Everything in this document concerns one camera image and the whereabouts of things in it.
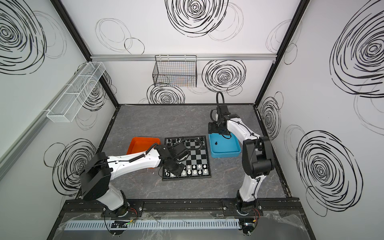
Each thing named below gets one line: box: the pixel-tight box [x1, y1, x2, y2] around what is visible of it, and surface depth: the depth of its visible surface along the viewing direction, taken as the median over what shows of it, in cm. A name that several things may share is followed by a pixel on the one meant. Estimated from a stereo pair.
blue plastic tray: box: [208, 132, 242, 159], surface depth 95 cm
